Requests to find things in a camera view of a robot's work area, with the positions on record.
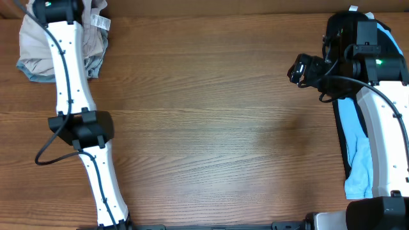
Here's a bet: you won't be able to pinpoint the beige khaki shorts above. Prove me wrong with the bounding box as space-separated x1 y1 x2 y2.
18 0 111 75

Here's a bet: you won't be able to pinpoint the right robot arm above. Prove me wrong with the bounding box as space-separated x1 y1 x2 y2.
288 12 408 229

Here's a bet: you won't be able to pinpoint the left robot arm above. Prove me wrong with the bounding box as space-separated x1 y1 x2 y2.
32 1 133 229

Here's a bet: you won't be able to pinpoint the black garment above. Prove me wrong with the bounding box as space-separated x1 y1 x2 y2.
323 11 408 178

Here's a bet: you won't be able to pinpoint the white garment tag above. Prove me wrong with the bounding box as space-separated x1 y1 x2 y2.
348 5 358 12

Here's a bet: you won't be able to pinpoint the light blue garment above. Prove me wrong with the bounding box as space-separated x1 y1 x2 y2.
335 11 407 201

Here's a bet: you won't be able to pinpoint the folded light blue jeans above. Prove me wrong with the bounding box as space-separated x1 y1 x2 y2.
16 29 108 83

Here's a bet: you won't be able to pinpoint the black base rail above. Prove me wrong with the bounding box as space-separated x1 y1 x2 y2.
80 211 348 230

